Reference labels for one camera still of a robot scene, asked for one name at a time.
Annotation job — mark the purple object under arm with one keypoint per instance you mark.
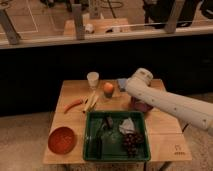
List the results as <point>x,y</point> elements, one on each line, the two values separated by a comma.
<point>138,105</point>

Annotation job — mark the grey crumpled cloth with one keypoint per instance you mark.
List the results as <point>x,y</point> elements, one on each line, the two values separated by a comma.
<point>127,126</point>

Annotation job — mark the orange bowl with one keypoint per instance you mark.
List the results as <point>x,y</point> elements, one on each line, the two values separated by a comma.
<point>62,140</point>

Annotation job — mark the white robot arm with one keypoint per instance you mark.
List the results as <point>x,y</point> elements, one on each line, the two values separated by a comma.
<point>195,112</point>

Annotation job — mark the purple grapes bunch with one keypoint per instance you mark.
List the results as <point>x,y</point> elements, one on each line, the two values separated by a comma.
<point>131,142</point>

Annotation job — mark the black utensil in tray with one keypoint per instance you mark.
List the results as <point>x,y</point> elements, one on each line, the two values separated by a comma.
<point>107,124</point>

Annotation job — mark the white plastic cup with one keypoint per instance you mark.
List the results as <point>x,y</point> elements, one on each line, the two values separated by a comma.
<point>93,79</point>

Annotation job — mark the green plastic tray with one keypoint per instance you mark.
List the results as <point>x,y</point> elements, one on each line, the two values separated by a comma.
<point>112,140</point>

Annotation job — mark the orange carrot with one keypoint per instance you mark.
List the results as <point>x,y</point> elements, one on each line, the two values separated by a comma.
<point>72,104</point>

